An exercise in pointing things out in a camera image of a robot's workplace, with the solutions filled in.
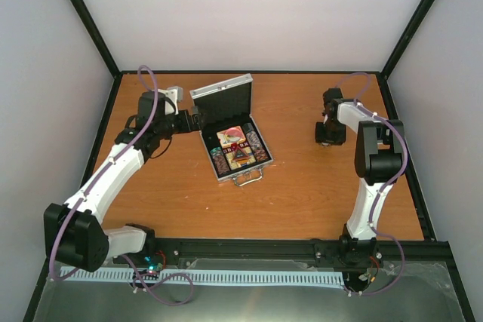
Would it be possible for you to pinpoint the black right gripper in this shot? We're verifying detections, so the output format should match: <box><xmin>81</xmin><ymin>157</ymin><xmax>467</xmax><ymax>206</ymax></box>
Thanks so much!
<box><xmin>314</xmin><ymin>121</ymin><xmax>345</xmax><ymax>146</ymax></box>

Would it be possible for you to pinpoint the chip row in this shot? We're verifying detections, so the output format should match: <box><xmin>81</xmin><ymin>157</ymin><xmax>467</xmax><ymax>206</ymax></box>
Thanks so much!
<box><xmin>242</xmin><ymin>123</ymin><xmax>269</xmax><ymax>162</ymax></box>
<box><xmin>210</xmin><ymin>147</ymin><xmax>230</xmax><ymax>176</ymax></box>

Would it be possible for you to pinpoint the aluminium poker set case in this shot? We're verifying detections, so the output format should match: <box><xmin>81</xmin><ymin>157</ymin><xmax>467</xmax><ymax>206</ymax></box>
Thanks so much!
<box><xmin>190</xmin><ymin>73</ymin><xmax>273</xmax><ymax>187</ymax></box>

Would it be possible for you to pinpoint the black triangular dealer button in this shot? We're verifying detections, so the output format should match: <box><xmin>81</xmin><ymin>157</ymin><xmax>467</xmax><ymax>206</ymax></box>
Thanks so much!
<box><xmin>231</xmin><ymin>143</ymin><xmax>248</xmax><ymax>162</ymax></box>

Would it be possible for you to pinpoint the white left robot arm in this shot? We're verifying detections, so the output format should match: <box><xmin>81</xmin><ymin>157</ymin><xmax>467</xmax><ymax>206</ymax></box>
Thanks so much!
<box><xmin>44</xmin><ymin>86</ymin><xmax>201</xmax><ymax>274</ymax></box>

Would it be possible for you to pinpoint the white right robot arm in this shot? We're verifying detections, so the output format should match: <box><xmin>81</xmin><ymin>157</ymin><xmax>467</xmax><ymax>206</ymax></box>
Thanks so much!
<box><xmin>315</xmin><ymin>87</ymin><xmax>408</xmax><ymax>267</ymax></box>

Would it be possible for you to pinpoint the pink card deck box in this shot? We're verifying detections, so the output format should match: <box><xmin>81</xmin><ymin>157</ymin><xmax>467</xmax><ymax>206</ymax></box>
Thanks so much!
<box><xmin>217</xmin><ymin>126</ymin><xmax>246</xmax><ymax>149</ymax></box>

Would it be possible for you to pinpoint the left controller board with LED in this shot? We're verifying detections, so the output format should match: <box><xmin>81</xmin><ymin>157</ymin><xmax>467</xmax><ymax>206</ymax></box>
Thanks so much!
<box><xmin>144</xmin><ymin>250</ymin><xmax>167</xmax><ymax>274</ymax></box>

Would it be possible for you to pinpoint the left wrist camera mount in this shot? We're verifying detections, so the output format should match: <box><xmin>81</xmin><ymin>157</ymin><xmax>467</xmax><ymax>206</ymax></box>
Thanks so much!
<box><xmin>158</xmin><ymin>86</ymin><xmax>183</xmax><ymax>115</ymax></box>

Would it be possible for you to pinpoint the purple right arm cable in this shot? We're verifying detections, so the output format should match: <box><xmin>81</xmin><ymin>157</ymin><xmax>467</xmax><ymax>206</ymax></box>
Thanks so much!
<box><xmin>335</xmin><ymin>72</ymin><xmax>405</xmax><ymax>297</ymax></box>

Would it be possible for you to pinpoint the right connector with wires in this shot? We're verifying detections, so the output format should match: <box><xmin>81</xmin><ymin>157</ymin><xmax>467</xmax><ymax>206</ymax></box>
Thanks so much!
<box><xmin>356</xmin><ymin>253</ymin><xmax>398</xmax><ymax>290</ymax></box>

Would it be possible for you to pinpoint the black aluminium frame rail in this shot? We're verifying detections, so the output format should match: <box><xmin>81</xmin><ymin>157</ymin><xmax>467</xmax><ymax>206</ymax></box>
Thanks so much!
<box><xmin>126</xmin><ymin>237</ymin><xmax>454</xmax><ymax>271</ymax></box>

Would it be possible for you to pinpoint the light blue cable duct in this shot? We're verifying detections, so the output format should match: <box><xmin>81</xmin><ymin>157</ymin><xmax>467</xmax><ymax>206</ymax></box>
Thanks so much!
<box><xmin>67</xmin><ymin>267</ymin><xmax>344</xmax><ymax>289</ymax></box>

